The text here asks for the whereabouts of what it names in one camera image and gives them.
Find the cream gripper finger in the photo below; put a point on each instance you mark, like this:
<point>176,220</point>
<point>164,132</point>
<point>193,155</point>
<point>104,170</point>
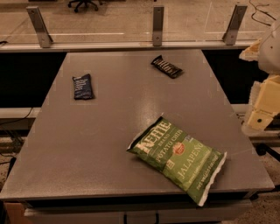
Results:
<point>251,53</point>
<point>259,120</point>

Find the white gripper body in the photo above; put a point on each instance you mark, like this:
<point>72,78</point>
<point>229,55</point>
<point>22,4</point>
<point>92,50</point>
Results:
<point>270,52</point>

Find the dark blue snack bar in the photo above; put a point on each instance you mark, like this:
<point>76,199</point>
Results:
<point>83,88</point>

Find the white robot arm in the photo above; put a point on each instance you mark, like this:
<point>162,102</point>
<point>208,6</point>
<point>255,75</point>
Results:
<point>269,62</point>

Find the black striped snack bar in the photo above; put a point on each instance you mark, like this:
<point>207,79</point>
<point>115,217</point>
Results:
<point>166,67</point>

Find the green Kettle jalapeno chips bag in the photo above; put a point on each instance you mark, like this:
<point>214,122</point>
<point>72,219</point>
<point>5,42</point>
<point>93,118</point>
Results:
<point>184,160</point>

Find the black office chair base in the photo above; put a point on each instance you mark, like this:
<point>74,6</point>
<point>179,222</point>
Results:
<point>86,3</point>

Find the right metal glass bracket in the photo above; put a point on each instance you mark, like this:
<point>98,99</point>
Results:
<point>230,36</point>

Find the metal glass bracket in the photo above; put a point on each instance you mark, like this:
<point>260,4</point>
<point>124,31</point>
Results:
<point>230,36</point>
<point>158,21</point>
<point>44,38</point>

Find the middle metal glass bracket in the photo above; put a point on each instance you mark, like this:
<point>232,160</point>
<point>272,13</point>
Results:
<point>158,21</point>

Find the metal rail barrier base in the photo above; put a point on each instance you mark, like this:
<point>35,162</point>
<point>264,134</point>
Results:
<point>120,46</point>

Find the left metal glass bracket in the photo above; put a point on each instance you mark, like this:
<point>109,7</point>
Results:
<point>44,38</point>

